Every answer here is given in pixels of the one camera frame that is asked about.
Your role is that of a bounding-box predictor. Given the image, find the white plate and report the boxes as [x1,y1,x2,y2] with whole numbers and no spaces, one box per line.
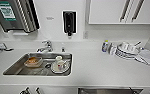
[50,59,72,75]

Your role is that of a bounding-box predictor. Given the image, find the white mug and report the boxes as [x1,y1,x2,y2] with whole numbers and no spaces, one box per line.
[53,55,67,72]

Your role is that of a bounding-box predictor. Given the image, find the chrome faucet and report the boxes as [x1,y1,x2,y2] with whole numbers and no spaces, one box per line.
[36,39,55,54]

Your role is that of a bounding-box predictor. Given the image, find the blue dish soap bottle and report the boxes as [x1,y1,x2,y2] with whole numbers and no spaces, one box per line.
[101,39,110,55]

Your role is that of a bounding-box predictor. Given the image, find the small white bottle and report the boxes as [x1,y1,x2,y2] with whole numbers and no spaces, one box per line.
[108,43,117,57]

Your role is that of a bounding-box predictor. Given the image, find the clear container orange food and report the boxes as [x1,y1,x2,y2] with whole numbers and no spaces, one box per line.
[23,55,44,69]

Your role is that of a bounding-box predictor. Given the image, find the white two-door sink cabinet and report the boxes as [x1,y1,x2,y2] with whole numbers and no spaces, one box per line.
[10,86,79,94]

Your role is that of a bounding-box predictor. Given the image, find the white bowl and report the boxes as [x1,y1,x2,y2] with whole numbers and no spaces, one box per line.
[119,40,136,53]

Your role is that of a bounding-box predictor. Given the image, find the steel paper towel dispenser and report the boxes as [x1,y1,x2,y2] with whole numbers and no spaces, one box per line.
[0,0,41,35]

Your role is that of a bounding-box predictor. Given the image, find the steel sink basin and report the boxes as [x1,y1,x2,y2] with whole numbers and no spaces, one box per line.
[2,52,74,78]

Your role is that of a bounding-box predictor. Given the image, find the white wall outlet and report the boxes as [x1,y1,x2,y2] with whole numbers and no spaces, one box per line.
[82,30,90,40]

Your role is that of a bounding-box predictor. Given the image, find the black wall soap dispenser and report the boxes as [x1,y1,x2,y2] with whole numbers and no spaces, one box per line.
[61,10,78,37]

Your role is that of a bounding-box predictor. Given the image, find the small wall label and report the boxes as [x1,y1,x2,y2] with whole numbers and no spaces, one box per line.
[45,16,55,21]

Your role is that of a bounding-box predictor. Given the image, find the white wall cabinet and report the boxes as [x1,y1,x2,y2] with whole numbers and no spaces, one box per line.
[87,0,150,25]

